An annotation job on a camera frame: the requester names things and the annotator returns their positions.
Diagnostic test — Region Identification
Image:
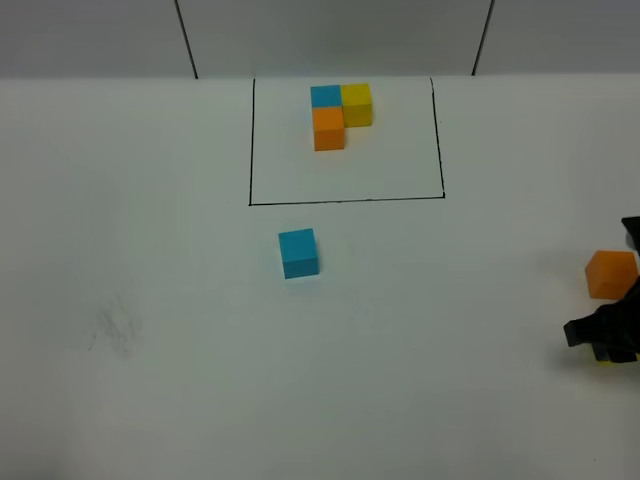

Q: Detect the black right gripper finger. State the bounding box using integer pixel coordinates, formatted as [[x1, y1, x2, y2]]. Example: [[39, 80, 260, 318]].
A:
[[621, 216, 640, 250], [563, 284, 639, 355]]

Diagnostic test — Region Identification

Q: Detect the template yellow cube block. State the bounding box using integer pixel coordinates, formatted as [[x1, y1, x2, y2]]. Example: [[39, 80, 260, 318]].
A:
[[341, 83, 373, 128]]

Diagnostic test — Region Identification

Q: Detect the template orange cube block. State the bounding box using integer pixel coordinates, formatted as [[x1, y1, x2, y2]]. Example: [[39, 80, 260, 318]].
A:
[[312, 107, 346, 151]]

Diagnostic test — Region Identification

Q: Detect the template blue cube block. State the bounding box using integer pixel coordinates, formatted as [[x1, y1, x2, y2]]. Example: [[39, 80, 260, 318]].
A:
[[310, 85, 343, 109]]

